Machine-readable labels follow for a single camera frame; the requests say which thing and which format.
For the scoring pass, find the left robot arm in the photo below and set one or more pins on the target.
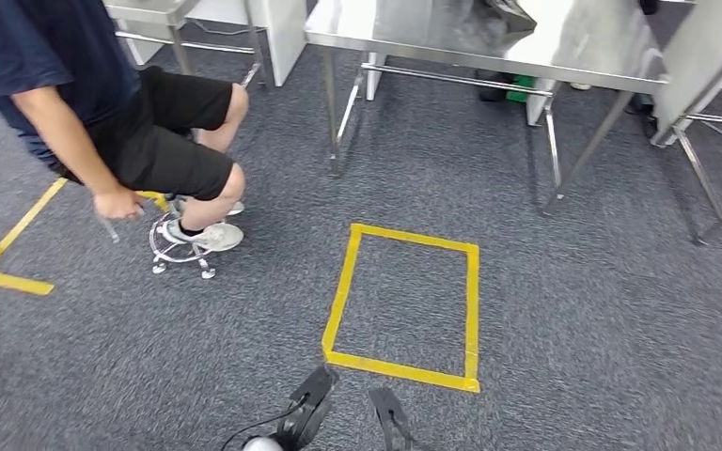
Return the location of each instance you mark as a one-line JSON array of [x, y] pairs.
[[261, 445]]

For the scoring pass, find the stainless steel workbench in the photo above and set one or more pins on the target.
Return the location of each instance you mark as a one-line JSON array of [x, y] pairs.
[[703, 177], [149, 9], [585, 43]]

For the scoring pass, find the yellow floor tape square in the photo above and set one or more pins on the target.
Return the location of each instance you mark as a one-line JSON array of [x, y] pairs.
[[472, 311]]

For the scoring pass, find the chrome stool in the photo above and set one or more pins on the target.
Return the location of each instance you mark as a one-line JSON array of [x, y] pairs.
[[207, 271]]

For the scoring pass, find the black rounded object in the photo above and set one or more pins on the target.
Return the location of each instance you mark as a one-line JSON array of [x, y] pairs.
[[493, 92]]

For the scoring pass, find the green box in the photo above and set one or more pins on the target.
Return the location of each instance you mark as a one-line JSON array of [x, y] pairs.
[[521, 88]]

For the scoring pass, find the person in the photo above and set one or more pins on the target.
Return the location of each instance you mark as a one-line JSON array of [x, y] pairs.
[[149, 143]]

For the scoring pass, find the yellow floor tape outline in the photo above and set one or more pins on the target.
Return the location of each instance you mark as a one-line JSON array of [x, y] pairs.
[[21, 283]]

